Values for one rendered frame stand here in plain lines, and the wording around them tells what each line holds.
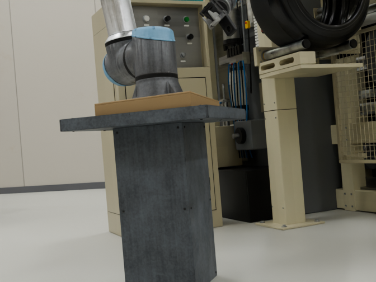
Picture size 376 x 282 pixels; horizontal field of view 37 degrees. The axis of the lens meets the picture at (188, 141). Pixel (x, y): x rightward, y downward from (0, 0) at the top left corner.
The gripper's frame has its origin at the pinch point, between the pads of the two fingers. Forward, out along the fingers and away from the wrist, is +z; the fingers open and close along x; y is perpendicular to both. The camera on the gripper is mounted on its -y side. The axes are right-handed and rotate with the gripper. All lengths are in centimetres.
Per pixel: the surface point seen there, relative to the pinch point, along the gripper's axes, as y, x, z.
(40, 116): 58, -375, -353
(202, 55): -12, -50, -88
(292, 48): -37, 0, -51
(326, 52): -55, 4, -75
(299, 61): -42, 1, -42
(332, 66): -56, 8, -51
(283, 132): -69, -37, -59
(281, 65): -40, -10, -53
